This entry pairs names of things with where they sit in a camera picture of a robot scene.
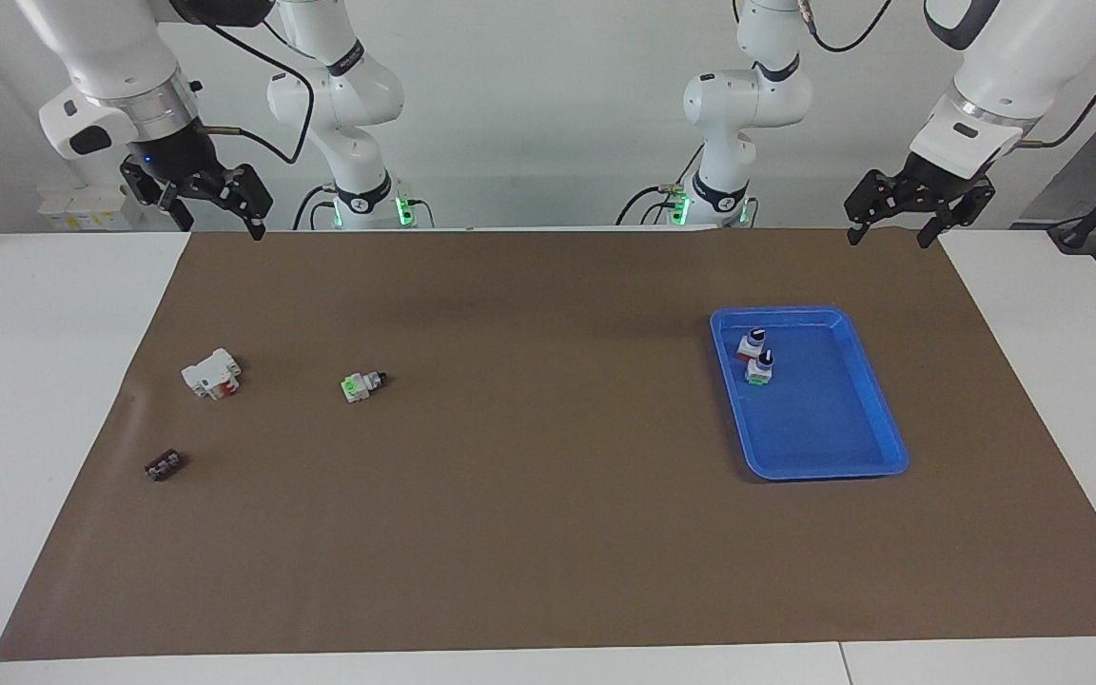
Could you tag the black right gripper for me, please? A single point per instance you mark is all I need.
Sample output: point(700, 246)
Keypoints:
point(177, 162)

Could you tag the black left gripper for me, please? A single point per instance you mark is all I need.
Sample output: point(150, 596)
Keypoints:
point(938, 179)

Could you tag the knob switch with green block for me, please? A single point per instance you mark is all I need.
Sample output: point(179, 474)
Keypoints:
point(356, 387)

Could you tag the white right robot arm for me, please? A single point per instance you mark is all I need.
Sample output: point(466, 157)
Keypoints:
point(110, 67)

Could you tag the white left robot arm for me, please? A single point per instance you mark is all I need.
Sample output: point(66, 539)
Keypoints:
point(1005, 67)

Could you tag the white small boxes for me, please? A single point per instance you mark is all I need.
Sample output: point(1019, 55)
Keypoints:
point(82, 209)

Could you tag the white circuit breaker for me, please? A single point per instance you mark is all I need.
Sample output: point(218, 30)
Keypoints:
point(205, 376)

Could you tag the blue plastic tray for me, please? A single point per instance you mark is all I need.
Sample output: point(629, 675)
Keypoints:
point(824, 428)

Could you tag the small black terminal block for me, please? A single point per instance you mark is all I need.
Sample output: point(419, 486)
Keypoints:
point(164, 466)

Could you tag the brown table mat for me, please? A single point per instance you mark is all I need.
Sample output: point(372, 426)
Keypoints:
point(548, 533)

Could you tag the knob switch with red base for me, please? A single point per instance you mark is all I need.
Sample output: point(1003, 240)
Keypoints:
point(751, 344)

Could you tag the knob switch with green base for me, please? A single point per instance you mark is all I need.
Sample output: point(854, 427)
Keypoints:
point(760, 369)

